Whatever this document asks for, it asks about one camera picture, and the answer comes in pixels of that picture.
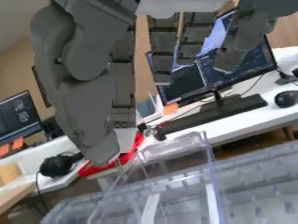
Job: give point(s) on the computer monitor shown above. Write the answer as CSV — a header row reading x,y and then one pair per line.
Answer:
x,y
194,80
17,116

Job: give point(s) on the black keyboard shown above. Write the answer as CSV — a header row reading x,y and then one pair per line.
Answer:
x,y
213,115

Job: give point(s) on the white desk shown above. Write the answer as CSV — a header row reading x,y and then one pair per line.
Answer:
x,y
260,120
30,160

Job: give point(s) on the red tray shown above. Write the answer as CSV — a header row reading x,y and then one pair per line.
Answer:
x,y
127,151

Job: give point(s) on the black mouse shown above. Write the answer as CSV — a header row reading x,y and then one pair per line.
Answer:
x,y
286,99

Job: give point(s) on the black headphones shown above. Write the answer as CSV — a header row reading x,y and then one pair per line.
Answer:
x,y
54,165

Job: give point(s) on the clear box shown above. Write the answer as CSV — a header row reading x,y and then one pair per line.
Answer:
x,y
221,186

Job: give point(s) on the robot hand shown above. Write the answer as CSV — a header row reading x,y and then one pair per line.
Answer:
x,y
79,83

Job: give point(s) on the small wooden box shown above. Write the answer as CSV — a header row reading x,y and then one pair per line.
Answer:
x,y
8,175

